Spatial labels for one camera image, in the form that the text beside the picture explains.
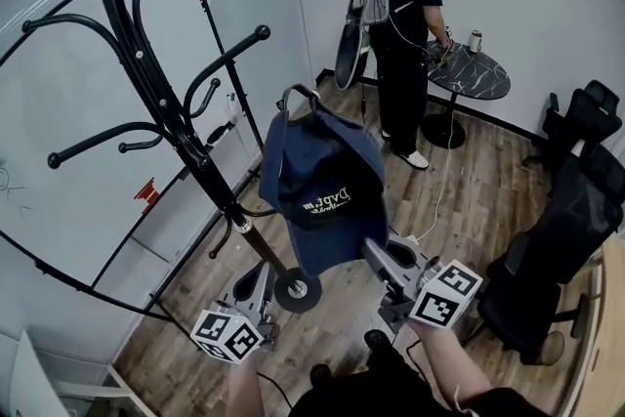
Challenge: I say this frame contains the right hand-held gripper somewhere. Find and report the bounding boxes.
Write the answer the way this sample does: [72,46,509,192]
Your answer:
[360,236,484,332]

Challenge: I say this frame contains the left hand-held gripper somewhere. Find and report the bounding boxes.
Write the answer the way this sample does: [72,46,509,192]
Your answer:
[189,261,282,366]

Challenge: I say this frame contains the navy blue cap item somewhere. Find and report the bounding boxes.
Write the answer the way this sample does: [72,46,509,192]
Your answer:
[257,83,391,280]

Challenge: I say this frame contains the black metal coat stand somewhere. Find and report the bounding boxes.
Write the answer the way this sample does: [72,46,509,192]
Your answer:
[21,0,324,314]

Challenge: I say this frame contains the person's right forearm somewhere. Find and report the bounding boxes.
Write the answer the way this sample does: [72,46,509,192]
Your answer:
[413,319,495,409]

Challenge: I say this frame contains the person's left forearm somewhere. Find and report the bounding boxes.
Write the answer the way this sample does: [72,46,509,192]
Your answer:
[227,357,297,417]

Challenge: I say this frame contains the person's black shoe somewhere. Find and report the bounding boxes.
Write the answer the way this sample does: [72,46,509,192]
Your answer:
[309,362,334,383]
[363,328,393,354]

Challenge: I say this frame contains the person's black trousers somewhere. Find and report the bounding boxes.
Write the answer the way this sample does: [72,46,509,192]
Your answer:
[287,344,512,417]

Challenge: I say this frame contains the black mesh office chair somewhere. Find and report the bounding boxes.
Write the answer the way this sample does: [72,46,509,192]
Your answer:
[522,79,624,172]
[476,145,625,366]

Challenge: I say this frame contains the whiteboard eraser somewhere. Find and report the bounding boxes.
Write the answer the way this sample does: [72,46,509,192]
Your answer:
[206,120,238,148]

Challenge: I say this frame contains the round dark marble table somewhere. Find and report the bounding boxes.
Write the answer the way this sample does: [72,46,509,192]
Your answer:
[419,38,513,150]

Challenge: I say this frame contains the black oval board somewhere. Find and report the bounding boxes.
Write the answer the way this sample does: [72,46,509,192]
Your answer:
[334,18,373,91]

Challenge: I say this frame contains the light wooden desk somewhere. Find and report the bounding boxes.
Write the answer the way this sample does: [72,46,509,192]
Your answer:
[560,236,625,417]

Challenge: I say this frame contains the white cabinet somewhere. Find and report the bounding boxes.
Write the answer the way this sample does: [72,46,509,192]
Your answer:
[0,328,144,417]

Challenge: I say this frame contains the black framed whiteboard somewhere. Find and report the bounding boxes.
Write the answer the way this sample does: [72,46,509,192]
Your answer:
[0,0,266,324]

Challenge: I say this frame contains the white floor cable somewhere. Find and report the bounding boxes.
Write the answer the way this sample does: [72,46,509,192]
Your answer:
[404,110,459,246]

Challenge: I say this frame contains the black floor cable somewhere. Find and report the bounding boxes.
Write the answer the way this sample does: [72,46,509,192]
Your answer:
[255,369,295,407]

